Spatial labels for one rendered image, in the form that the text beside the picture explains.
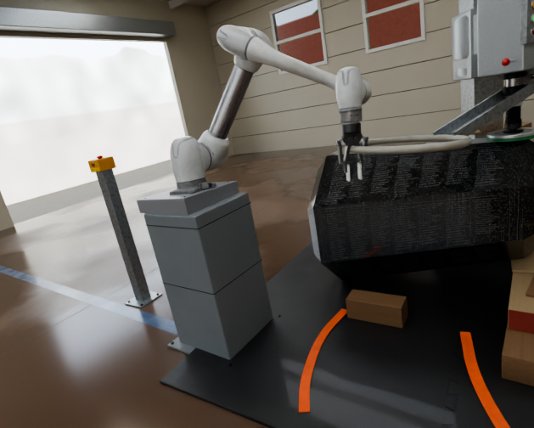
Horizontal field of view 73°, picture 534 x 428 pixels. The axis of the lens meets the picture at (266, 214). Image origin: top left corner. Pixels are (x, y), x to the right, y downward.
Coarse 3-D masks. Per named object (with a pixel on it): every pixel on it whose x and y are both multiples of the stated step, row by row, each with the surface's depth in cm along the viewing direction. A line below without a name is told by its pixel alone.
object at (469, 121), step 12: (528, 72) 177; (528, 84) 164; (492, 96) 171; (516, 96) 162; (528, 96) 164; (480, 108) 170; (492, 108) 158; (504, 108) 160; (456, 120) 166; (468, 120) 168; (480, 120) 156; (444, 132) 165; (456, 132) 153; (468, 132) 155
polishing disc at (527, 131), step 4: (524, 128) 176; (528, 128) 174; (532, 128) 172; (492, 132) 180; (496, 132) 178; (500, 132) 176; (516, 132) 169; (520, 132) 168; (524, 132) 166; (528, 132) 165; (532, 132) 164; (488, 136) 176; (492, 136) 173; (496, 136) 171; (500, 136) 169; (504, 136) 168; (508, 136) 167; (512, 136) 166; (516, 136) 165; (520, 136) 165; (524, 136) 164
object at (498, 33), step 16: (480, 0) 162; (496, 0) 156; (512, 0) 150; (480, 16) 164; (496, 16) 157; (512, 16) 151; (480, 32) 166; (496, 32) 159; (512, 32) 153; (480, 48) 168; (496, 48) 161; (512, 48) 155; (528, 48) 152; (480, 64) 170; (496, 64) 163; (512, 64) 156; (528, 64) 153
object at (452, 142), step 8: (408, 136) 171; (416, 136) 169; (424, 136) 166; (432, 136) 164; (440, 136) 161; (448, 136) 157; (456, 136) 152; (464, 136) 145; (360, 144) 167; (368, 144) 171; (416, 144) 129; (424, 144) 128; (432, 144) 128; (440, 144) 128; (448, 144) 129; (456, 144) 130; (464, 144) 132; (352, 152) 147; (360, 152) 141; (368, 152) 138; (376, 152) 135; (384, 152) 133; (392, 152) 132; (400, 152) 131; (408, 152) 130; (416, 152) 129; (424, 152) 129
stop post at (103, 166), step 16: (96, 160) 235; (112, 160) 243; (112, 176) 246; (112, 192) 246; (112, 208) 247; (112, 224) 254; (128, 224) 257; (128, 240) 257; (128, 256) 257; (128, 272) 264; (144, 288) 269; (128, 304) 268; (144, 304) 263
